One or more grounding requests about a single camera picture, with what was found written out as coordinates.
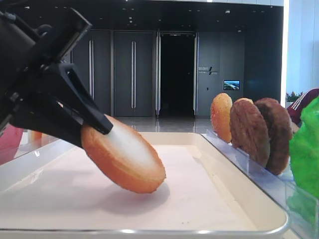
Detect dark cabinet doors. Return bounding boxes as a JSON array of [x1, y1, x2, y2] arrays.
[[71, 30, 155, 117]]

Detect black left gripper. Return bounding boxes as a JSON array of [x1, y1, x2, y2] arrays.
[[0, 8, 113, 148]]

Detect green lettuce leaf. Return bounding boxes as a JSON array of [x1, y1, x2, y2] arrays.
[[288, 98, 319, 228]]

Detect brown meat patty outer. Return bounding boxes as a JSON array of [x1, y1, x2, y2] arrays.
[[255, 98, 293, 175]]

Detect brown meat patty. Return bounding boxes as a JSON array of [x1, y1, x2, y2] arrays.
[[230, 101, 270, 168], [255, 98, 293, 175]]

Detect brown meat patty inner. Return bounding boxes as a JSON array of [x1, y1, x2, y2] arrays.
[[230, 101, 270, 168]]

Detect clear front rail right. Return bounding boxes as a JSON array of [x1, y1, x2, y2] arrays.
[[204, 129, 319, 239]]

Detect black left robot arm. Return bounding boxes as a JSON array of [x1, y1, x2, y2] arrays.
[[0, 8, 113, 146]]

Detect wall display screen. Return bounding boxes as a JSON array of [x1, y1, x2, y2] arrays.
[[223, 80, 240, 91]]

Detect white metal tray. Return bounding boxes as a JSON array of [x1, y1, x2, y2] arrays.
[[0, 132, 290, 239]]

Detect bun slice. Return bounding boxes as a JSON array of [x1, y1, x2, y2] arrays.
[[234, 98, 254, 104], [81, 116, 166, 193], [211, 93, 232, 143]]

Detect clear rail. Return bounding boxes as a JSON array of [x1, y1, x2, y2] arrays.
[[204, 129, 319, 239], [0, 138, 60, 167]]

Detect person in red jacket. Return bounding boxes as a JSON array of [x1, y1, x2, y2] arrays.
[[287, 87, 319, 125]]

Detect clear front rail left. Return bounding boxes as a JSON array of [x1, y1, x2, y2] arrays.
[[0, 138, 60, 167]]

